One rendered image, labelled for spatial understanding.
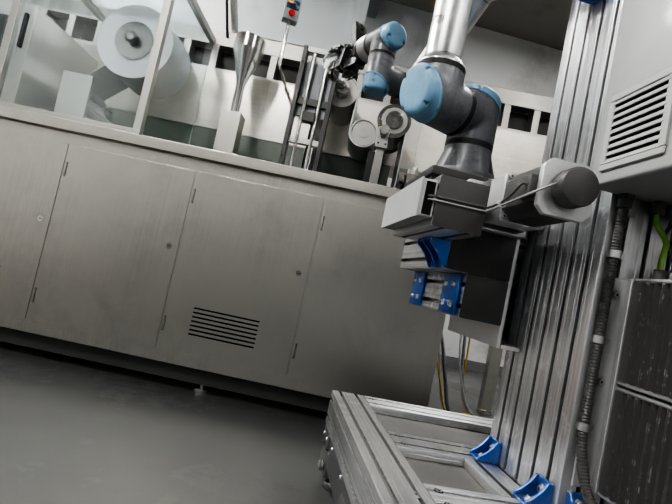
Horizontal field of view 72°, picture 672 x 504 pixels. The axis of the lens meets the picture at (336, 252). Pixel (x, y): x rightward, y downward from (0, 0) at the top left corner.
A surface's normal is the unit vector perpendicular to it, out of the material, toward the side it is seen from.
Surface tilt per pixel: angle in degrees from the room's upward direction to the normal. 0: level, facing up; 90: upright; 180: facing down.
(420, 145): 90
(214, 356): 90
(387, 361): 90
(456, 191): 90
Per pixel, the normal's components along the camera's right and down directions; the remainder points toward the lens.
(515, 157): 0.00, -0.06
